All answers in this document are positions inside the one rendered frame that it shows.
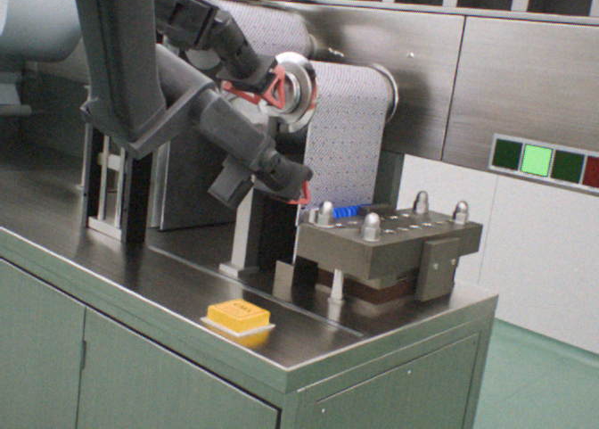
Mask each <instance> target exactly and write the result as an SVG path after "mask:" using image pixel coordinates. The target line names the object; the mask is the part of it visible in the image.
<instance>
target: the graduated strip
mask: <svg viewBox="0 0 599 429"><path fill-rule="evenodd" d="M148 248H151V249H153V250H155V251H157V252H161V253H163V254H166V255H168V256H170V257H172V259H175V260H178V261H181V262H183V263H184V264H187V265H190V266H193V267H195V268H198V269H200V270H202V271H205V272H207V273H209V274H211V275H214V276H218V277H220V278H222V279H225V280H226V281H229V283H231V284H233V285H238V286H240V287H242V288H244V289H246V290H249V291H251V292H253V293H256V294H258V295H262V296H264V297H266V298H268V299H270V300H273V301H276V302H279V303H281V304H283V306H286V307H288V308H290V309H294V310H296V311H298V312H300V313H302V314H305V315H308V316H311V317H312V318H316V319H318V320H320V321H323V322H325V323H326V324H329V325H332V326H336V327H338V328H339V329H340V330H342V331H344V332H347V333H349V334H353V335H355V336H357V337H360V338H362V337H365V336H368V334H364V333H362V332H359V331H357V330H356V329H352V327H350V326H346V325H344V324H342V323H340V322H337V321H335V320H333V319H330V318H327V317H324V316H322V315H319V314H317V313H315V312H313V311H311V310H308V309H304V308H301V307H300V306H297V304H295V303H293V302H290V301H287V300H285V299H282V298H279V297H277V296H275V295H273V294H271V293H267V292H265V291H262V290H260V289H257V288H255V287H253V286H250V285H246V284H245V283H243V282H242V281H240V280H238V279H236V278H232V277H230V276H227V275H225V274H222V273H220V272H217V271H216V270H214V269H210V268H206V267H204V266H202V265H200V264H198V263H196V262H193V261H191V260H187V259H185V257H182V256H180V255H177V254H175V253H173V252H170V251H167V250H164V249H162V248H160V247H158V246H149V247H148Z"/></svg>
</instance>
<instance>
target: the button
mask: <svg viewBox="0 0 599 429"><path fill-rule="evenodd" d="M269 316H270V312H268V311H266V310H264V309H261V308H258V307H256V306H253V304H251V303H249V302H246V301H244V300H242V299H238V300H232V301H226V302H222V303H218V304H214V306H209V308H208V316H207V319H209V320H211V321H214V322H216V323H218V324H220V325H221V326H224V327H226V329H228V330H230V331H232V332H235V333H237V334H240V333H243V332H247V331H250V330H253V329H256V327H261V326H266V325H268V323H269Z"/></svg>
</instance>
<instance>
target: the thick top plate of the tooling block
mask: <svg viewBox="0 0 599 429"><path fill-rule="evenodd" d="M412 208H413V207H412ZM412 208H405V209H397V210H394V214H391V215H385V216H380V217H379V218H380V221H381V223H380V228H381V229H382V230H381V237H380V238H381V240H380V242H370V241H366V240H363V239H360V238H359V236H360V234H361V228H362V226H363V225H364V223H365V218H364V217H361V216H351V217H345V218H337V219H334V222H333V224H334V227H331V228H326V227H317V226H315V225H314V223H311V222H304V223H300V225H299V239H298V246H297V252H296V254H297V255H299V256H301V257H304V258H308V260H312V261H314V262H317V263H319V264H322V265H325V266H327V267H329V268H335V269H338V270H339V271H342V272H345V273H348V274H350V275H352V276H358V277H360V278H363V279H365V280H370V279H374V278H377V277H382V276H387V275H391V274H395V273H398V272H403V271H407V270H410V269H414V268H419V267H420V262H421V256H422V250H423V242H427V241H431V240H436V239H440V238H445V237H450V236H453V237H455V238H459V239H460V240H459V245H458V250H457V255H456V257H460V256H464V255H467V254H471V253H475V252H479V249H480V240H481V236H482V230H483V224H480V223H477V222H473V221H469V220H468V224H466V225H465V224H457V223H455V222H452V221H451V219H452V217H453V216H449V215H445V214H442V213H438V212H435V210H429V213H428V214H423V213H417V212H414V211H413V210H412Z"/></svg>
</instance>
